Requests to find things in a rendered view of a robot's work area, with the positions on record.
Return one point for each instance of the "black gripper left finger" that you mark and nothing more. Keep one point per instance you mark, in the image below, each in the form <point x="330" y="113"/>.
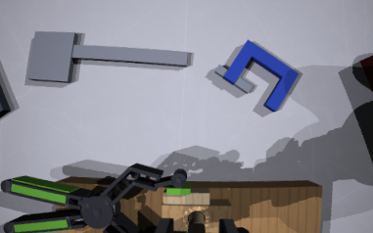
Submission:
<point x="166" y="225"/>

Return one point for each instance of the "wooden dowel pin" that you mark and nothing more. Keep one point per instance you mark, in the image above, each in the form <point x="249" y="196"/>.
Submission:
<point x="196" y="222"/>

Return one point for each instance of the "brown wooden bench board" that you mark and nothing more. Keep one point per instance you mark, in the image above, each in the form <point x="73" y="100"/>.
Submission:
<point x="258" y="206"/>

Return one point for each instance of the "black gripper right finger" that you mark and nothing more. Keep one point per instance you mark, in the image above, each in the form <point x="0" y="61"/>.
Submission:
<point x="228" y="226"/>

